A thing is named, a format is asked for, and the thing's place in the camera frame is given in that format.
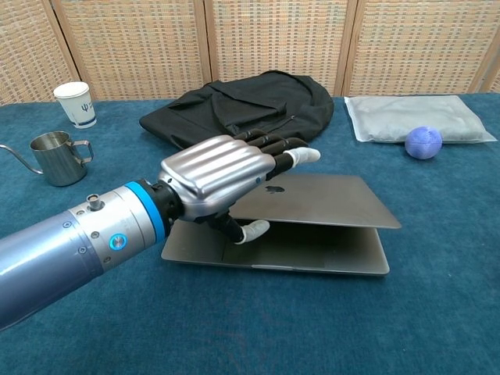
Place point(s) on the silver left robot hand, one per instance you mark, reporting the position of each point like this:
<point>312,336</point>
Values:
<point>215,168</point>

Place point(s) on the silver laptop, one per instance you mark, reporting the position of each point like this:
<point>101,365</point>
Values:
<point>332,203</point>

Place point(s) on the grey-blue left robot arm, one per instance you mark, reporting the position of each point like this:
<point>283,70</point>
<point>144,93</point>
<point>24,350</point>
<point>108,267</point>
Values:
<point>58,250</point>

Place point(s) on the woven wooden folding screen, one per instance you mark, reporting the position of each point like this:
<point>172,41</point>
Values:
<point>273,39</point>

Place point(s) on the blue carpeted table surface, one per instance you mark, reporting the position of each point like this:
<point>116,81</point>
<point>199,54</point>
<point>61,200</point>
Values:
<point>273,332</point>

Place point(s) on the black backpack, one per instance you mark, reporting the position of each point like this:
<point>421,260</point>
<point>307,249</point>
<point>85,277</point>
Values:
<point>242,105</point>

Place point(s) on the white paper cup blue logo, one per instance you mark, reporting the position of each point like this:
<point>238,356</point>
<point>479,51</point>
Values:
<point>78,107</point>

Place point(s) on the steel gooseneck pitcher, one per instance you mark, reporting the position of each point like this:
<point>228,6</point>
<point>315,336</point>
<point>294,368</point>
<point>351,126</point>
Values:
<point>58,164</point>

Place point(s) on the grey cloth in plastic bag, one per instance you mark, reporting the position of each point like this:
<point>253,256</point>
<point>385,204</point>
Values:
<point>410,117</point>

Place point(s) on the purple ball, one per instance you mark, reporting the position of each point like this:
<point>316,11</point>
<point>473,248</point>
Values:
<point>423,143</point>

